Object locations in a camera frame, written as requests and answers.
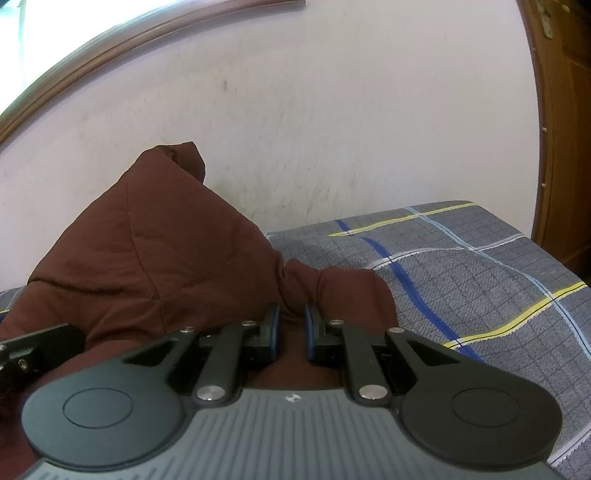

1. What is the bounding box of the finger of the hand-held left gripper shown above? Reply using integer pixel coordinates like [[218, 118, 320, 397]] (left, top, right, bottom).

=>
[[0, 323, 88, 394]]

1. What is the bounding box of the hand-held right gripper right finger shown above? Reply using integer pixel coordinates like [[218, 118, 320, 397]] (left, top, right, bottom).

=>
[[303, 303, 459, 408]]

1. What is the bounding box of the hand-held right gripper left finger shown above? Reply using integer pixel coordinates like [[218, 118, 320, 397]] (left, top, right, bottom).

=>
[[122, 303, 281, 408]]

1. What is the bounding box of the brown quilted jacket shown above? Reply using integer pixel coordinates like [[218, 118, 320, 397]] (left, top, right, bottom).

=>
[[0, 142, 400, 480]]

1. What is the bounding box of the grey plaid bed sheet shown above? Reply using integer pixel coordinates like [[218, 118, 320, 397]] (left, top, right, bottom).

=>
[[0, 200, 591, 472]]

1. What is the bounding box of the brown wooden door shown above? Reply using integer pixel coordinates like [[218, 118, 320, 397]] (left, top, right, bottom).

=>
[[521, 0, 591, 278]]

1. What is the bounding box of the brown wooden window frame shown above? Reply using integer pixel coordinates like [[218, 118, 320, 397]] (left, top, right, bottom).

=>
[[0, 0, 306, 145]]

